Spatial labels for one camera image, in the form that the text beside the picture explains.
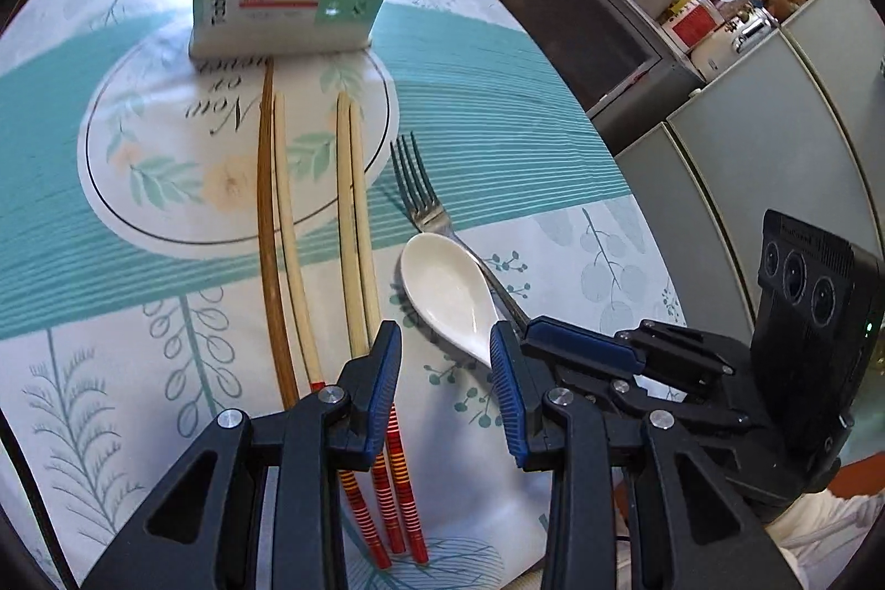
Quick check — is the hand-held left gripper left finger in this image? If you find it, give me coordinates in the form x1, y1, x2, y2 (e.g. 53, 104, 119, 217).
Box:
83, 320, 403, 590

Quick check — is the small steel pot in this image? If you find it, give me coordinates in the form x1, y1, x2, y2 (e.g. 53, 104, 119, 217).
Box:
726, 6, 774, 53

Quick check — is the grey built-in kitchen appliance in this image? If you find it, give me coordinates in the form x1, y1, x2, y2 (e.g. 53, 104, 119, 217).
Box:
465, 0, 702, 129

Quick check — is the red striped bamboo chopstick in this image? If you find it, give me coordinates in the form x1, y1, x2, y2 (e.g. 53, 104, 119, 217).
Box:
349, 102, 431, 565
273, 91, 394, 569
336, 91, 409, 556

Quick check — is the long brown wooden chopstick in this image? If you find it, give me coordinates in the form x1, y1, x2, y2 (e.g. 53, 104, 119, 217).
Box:
256, 56, 301, 413

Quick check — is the teal floral printed tablecloth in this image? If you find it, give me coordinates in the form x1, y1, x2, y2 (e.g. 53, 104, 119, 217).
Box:
0, 0, 689, 590

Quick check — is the red label container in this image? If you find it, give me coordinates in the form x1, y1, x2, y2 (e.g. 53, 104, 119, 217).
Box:
662, 0, 723, 53

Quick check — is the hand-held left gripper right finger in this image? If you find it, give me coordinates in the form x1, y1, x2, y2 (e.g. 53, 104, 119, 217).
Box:
490, 320, 806, 590

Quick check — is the white ceramic spoon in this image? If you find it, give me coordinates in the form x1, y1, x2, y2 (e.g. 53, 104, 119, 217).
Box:
399, 232, 500, 371

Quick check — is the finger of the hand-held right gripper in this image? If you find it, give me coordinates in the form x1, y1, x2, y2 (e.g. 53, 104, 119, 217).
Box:
559, 365, 752, 432
522, 317, 737, 387

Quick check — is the grey refrigerator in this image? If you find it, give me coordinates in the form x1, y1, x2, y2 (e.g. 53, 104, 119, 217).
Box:
598, 0, 885, 349

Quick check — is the steel fork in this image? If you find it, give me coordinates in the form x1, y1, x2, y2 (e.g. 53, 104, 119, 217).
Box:
389, 132, 530, 337

